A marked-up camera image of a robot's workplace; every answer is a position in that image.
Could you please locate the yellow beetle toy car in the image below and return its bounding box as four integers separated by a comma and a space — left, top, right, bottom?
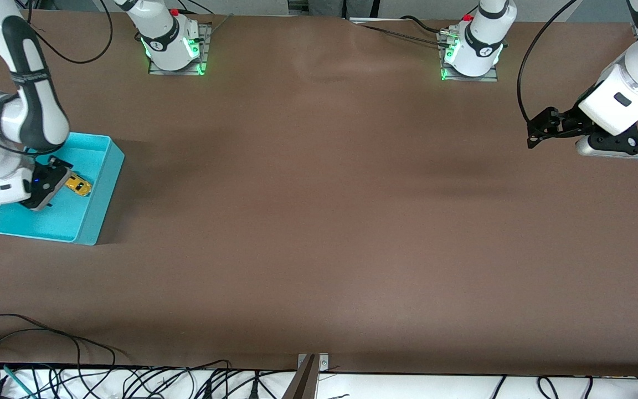
66, 173, 93, 198

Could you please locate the turquoise plastic bin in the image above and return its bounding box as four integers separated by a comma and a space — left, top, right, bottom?
0, 132, 126, 246

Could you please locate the grey trousered person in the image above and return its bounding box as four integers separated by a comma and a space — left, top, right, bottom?
306, 0, 382, 18

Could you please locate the white lower shelf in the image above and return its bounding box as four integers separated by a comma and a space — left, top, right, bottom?
0, 366, 638, 399

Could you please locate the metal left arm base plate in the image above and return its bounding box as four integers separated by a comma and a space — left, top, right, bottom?
440, 32, 498, 83

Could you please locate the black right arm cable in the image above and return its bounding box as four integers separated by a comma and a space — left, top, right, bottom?
19, 0, 114, 65

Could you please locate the long looping black floor cable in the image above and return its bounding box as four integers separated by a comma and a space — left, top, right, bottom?
0, 314, 117, 388

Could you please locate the black braided table cable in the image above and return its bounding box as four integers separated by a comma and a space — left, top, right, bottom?
351, 16, 450, 47

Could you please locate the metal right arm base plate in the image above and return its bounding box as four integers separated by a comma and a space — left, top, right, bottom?
148, 24, 212, 76

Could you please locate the tangled black cable bundle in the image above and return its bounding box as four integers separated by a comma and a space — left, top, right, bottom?
48, 359, 297, 399

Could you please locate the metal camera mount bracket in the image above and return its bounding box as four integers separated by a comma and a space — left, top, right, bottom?
282, 353, 330, 399

